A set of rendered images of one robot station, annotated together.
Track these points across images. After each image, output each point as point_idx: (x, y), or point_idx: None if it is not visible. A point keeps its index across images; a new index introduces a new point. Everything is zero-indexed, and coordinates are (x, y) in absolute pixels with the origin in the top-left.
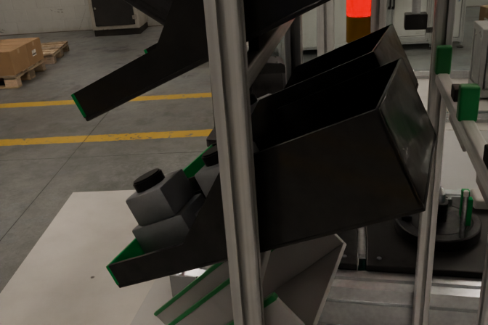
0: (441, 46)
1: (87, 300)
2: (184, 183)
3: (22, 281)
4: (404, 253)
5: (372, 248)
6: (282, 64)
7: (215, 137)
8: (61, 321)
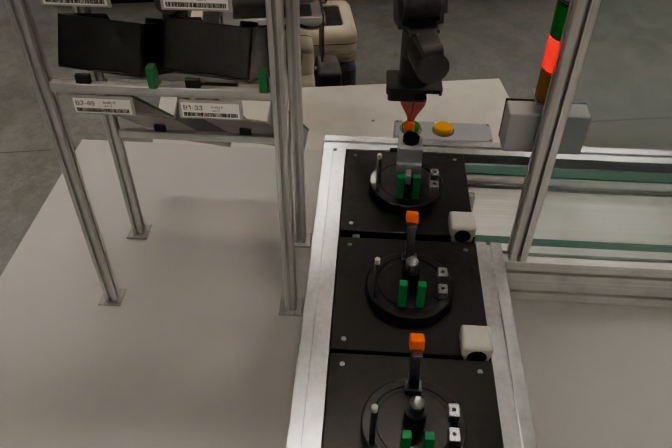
0: (260, 68)
1: (345, 124)
2: None
3: (362, 90)
4: (359, 262)
5: (365, 241)
6: (422, 48)
7: (392, 74)
8: (322, 119)
